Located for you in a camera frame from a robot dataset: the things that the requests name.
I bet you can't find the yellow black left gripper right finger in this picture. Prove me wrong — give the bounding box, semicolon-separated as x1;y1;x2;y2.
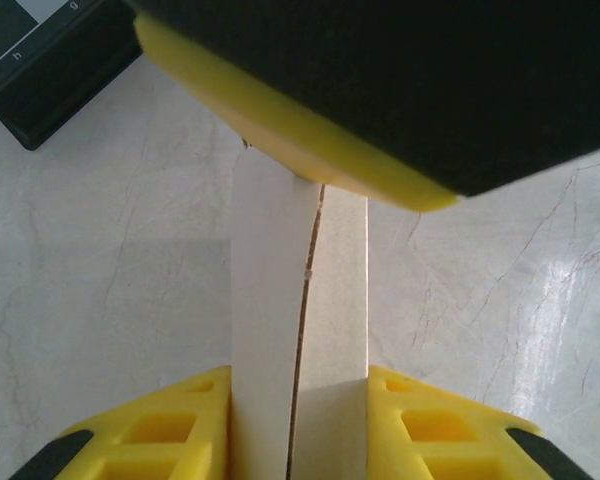
367;364;597;480

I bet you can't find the white paper box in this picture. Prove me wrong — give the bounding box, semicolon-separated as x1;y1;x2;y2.
228;147;371;480

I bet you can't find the black white chessboard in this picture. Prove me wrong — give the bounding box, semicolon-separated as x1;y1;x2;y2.
0;0;144;152

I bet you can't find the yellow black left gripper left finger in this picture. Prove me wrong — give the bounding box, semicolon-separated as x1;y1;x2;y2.
9;364;232;480

